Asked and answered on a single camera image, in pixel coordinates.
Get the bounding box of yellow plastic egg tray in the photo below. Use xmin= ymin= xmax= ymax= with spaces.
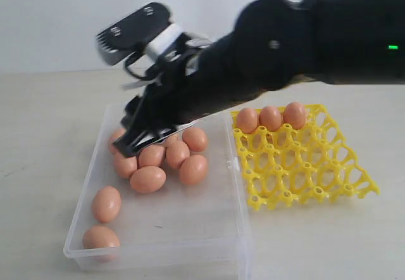
xmin=230 ymin=105 xmax=380 ymax=211

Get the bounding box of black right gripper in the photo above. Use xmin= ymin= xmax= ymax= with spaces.
xmin=123 ymin=0 xmax=310 ymax=150

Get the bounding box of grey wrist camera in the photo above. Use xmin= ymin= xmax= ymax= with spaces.
xmin=96 ymin=2 xmax=184 ymax=66

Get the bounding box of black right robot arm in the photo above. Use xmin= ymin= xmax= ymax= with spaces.
xmin=113 ymin=0 xmax=404 ymax=157

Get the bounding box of brown egg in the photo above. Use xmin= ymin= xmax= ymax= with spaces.
xmin=108 ymin=127 xmax=126 ymax=155
xmin=282 ymin=101 xmax=307 ymax=130
xmin=259 ymin=106 xmax=283 ymax=132
xmin=163 ymin=134 xmax=180 ymax=148
xmin=235 ymin=108 xmax=259 ymax=134
xmin=91 ymin=186 xmax=122 ymax=223
xmin=113 ymin=153 xmax=138 ymax=179
xmin=182 ymin=127 xmax=208 ymax=152
xmin=82 ymin=225 xmax=120 ymax=249
xmin=138 ymin=145 xmax=165 ymax=168
xmin=179 ymin=155 xmax=208 ymax=185
xmin=166 ymin=141 xmax=190 ymax=169
xmin=130 ymin=166 xmax=166 ymax=194

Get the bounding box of clear plastic storage box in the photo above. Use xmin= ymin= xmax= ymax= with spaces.
xmin=63 ymin=105 xmax=251 ymax=279

